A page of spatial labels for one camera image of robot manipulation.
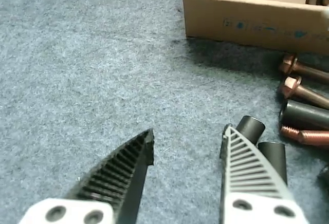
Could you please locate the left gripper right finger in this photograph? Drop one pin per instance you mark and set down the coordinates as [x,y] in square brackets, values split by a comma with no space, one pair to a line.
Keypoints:
[246,172]

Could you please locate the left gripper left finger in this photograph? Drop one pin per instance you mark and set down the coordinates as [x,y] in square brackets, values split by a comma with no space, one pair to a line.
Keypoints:
[115,172]

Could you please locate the dark metal sleeve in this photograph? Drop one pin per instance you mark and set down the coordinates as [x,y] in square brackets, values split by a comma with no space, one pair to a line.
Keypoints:
[250,130]
[273,159]
[303,114]

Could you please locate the cardboard box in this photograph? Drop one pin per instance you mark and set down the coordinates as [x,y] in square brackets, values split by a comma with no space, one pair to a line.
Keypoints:
[246,16]

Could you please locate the copper flange bolt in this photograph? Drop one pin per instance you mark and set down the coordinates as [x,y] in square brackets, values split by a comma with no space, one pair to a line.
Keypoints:
[306,136]
[298,68]
[295,88]

